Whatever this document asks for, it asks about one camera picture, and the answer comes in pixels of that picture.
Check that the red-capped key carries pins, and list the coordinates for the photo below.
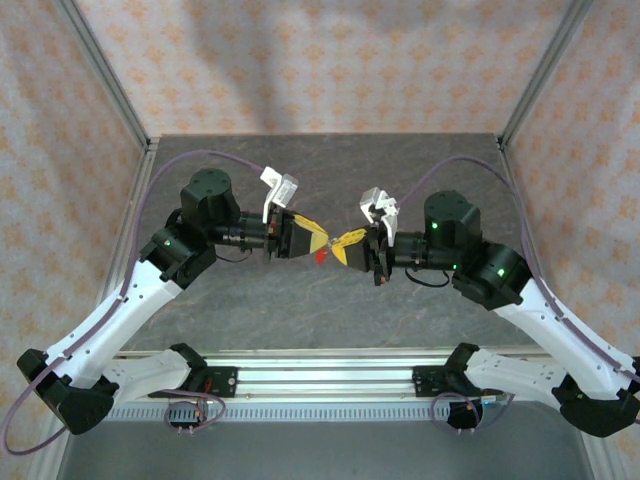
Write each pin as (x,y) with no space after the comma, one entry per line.
(321,257)

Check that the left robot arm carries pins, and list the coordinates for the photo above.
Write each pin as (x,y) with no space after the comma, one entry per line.
(110,320)

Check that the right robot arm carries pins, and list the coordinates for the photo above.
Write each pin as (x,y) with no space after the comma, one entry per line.
(560,330)

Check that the grey metal panel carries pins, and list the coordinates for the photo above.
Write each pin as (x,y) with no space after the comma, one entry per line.
(325,450)

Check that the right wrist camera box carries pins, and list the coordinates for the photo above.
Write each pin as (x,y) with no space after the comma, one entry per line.
(372,200)

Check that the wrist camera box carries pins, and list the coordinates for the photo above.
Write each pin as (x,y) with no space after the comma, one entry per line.
(285,187)
(372,200)

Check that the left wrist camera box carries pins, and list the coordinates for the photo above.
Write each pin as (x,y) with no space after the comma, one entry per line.
(285,187)

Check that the aluminium table edge rail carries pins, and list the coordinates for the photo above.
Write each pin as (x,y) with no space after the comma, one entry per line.
(145,170)
(506,162)

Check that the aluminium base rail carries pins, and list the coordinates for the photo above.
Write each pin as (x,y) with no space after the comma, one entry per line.
(325,375)

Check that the aluminium frame post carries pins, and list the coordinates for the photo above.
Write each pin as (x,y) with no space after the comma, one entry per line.
(108,75)
(542,75)

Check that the aluminium frame leg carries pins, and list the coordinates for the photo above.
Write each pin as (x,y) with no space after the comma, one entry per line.
(45,467)
(602,465)

